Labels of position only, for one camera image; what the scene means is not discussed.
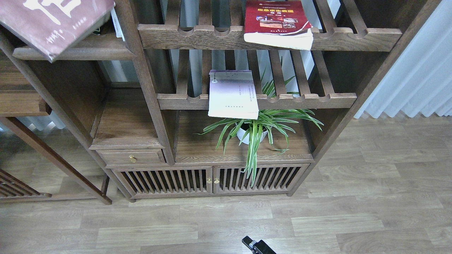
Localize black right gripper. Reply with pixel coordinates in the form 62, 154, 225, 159
242, 236, 276, 254

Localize red paperback book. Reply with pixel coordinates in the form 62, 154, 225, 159
244, 0, 314, 50

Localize maroon book white characters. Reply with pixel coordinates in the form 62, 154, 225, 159
0, 0, 115, 62

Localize white plant pot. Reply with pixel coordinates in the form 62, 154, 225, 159
236, 123, 268, 145

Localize green spider plant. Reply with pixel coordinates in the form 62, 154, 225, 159
196, 56, 324, 187

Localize white lavender paperback book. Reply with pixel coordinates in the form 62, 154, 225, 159
208, 70, 259, 120

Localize dark wooden bookshelf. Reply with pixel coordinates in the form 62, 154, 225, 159
1, 0, 441, 201

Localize white pleated curtain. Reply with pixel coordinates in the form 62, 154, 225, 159
355, 0, 452, 119

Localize wooden side rack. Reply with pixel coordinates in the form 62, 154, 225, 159
0, 169, 52, 202

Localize white upright book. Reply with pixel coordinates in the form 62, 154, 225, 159
111, 8, 125, 42

